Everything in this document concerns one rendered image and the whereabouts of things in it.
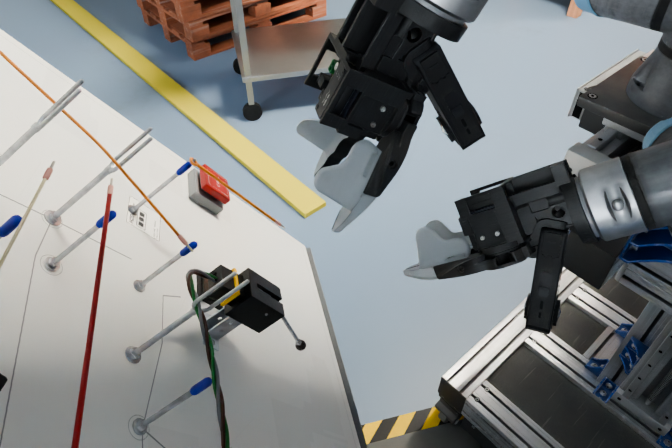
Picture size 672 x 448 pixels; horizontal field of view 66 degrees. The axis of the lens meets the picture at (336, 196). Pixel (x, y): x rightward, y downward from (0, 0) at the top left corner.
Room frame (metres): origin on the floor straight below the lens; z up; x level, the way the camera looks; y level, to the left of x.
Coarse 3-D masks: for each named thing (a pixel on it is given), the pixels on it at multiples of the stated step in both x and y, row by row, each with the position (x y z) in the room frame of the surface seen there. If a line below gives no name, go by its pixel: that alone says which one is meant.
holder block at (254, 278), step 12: (252, 276) 0.37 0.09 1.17; (252, 288) 0.35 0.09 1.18; (264, 288) 0.37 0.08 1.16; (276, 288) 0.38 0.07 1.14; (240, 300) 0.34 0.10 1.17; (252, 300) 0.34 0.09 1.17; (264, 300) 0.35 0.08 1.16; (276, 300) 0.36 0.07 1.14; (228, 312) 0.33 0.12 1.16; (240, 312) 0.33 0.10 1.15; (252, 312) 0.34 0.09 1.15; (264, 312) 0.34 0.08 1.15; (276, 312) 0.34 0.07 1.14; (252, 324) 0.34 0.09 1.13; (264, 324) 0.34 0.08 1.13
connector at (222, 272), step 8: (216, 272) 0.36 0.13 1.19; (224, 272) 0.36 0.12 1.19; (232, 272) 0.37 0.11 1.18; (208, 280) 0.35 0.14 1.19; (216, 280) 0.35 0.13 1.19; (232, 280) 0.35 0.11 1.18; (240, 280) 0.36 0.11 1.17; (224, 288) 0.34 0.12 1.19; (232, 288) 0.34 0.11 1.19; (216, 296) 0.34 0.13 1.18; (240, 296) 0.34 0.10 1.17; (232, 304) 0.34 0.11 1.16
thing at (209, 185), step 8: (208, 168) 0.61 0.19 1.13; (200, 176) 0.59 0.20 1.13; (208, 176) 0.59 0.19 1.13; (216, 176) 0.61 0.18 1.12; (208, 184) 0.57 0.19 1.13; (216, 184) 0.59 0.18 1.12; (208, 192) 0.57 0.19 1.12; (216, 192) 0.57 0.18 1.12; (224, 192) 0.58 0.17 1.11; (224, 200) 0.57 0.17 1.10
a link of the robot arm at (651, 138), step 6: (666, 120) 0.52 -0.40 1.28; (654, 126) 0.53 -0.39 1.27; (660, 126) 0.52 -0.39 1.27; (666, 126) 0.51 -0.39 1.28; (648, 132) 0.53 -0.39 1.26; (654, 132) 0.52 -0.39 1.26; (660, 132) 0.51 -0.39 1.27; (666, 132) 0.50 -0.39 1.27; (648, 138) 0.52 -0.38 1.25; (654, 138) 0.51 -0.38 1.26; (660, 138) 0.50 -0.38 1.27; (666, 138) 0.49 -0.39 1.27; (648, 144) 0.51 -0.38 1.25; (654, 144) 0.50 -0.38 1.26
